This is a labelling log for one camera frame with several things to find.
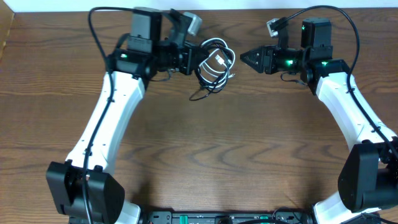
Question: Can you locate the black USB cable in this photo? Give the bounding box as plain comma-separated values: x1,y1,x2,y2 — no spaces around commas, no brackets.
188,39,236,102

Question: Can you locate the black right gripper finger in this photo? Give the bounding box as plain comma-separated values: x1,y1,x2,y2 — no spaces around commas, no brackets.
241,58,264,73
240,46,264,60

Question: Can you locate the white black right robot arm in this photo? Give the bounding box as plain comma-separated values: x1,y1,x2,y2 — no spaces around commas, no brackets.
240,17,397,223

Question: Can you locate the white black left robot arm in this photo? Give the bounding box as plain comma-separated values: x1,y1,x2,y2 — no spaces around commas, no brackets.
46,7,208,223

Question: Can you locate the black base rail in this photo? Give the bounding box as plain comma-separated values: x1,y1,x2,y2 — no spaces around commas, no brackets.
137,207,317,224

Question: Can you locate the white USB cable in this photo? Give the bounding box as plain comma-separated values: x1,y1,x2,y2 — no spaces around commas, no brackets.
198,37,236,90

